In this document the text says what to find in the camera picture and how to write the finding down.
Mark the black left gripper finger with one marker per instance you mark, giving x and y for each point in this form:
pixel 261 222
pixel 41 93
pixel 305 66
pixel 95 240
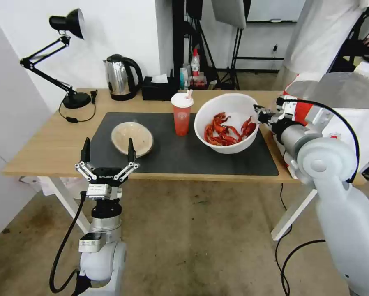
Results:
pixel 86 151
pixel 131 151

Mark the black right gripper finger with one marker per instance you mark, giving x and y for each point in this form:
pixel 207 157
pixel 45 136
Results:
pixel 262 109
pixel 265 118

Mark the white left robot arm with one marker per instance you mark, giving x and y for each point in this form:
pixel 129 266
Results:
pixel 102 265

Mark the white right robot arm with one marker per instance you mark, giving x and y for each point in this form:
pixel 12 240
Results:
pixel 335 197

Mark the small beige bowl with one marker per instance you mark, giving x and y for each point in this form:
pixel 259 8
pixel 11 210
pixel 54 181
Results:
pixel 132 135

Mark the red crayfish shell piece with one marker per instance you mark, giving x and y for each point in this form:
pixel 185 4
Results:
pixel 247 126

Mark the white table leg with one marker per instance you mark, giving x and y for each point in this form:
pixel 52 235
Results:
pixel 65 200
pixel 290 217

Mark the large white bowl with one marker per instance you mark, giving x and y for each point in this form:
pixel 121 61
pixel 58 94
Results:
pixel 227 148

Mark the red crayfish shell pile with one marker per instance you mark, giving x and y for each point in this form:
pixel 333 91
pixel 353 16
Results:
pixel 218 131

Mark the small black plug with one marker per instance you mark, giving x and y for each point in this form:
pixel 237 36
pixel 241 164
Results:
pixel 94 96

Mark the black desk mat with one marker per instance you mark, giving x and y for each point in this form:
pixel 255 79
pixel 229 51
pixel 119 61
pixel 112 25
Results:
pixel 187 157

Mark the red drink cup white lid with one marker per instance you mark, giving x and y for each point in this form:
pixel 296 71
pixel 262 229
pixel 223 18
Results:
pixel 181 120

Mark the black light stand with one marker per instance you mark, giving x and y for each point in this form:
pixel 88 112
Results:
pixel 237 52
pixel 201 40

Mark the black tissue box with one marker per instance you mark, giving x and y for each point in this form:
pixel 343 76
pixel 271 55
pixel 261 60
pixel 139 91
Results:
pixel 156 91

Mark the red snack package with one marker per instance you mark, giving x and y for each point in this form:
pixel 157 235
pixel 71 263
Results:
pixel 198 81

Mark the pink straw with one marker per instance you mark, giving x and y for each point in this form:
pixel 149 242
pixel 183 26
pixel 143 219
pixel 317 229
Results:
pixel 189 94

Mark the steel electric kettle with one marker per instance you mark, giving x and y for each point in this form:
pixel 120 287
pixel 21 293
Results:
pixel 119 75

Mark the white tissue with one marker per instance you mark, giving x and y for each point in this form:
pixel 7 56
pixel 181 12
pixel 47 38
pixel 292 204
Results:
pixel 159 79

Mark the red capped plastic bottle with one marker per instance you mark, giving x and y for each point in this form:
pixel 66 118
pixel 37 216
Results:
pixel 196 63

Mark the person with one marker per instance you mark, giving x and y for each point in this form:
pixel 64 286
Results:
pixel 320 34

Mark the whiteboard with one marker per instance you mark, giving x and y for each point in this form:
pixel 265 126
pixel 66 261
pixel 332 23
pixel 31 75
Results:
pixel 270 9

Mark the grey softbox panel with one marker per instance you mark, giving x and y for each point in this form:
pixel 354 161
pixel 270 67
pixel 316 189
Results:
pixel 230 12

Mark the black desk lamp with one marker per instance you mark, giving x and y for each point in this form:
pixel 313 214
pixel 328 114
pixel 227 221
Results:
pixel 70 21

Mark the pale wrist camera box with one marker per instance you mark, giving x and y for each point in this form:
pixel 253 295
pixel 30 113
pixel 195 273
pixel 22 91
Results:
pixel 287 108
pixel 98 191

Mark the black wall socket plug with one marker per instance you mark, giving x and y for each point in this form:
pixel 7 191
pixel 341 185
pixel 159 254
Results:
pixel 275 48

